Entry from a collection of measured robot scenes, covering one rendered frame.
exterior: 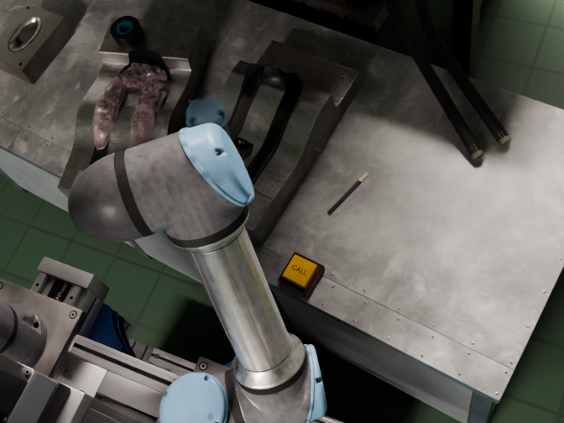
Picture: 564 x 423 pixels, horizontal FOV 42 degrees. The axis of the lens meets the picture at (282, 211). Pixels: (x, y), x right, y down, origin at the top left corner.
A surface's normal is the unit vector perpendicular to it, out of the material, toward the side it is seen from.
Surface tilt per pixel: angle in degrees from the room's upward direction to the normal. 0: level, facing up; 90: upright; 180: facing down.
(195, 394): 8
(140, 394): 0
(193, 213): 61
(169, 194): 46
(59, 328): 0
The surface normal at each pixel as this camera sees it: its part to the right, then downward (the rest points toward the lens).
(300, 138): -0.40, -0.01
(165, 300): -0.18, -0.43
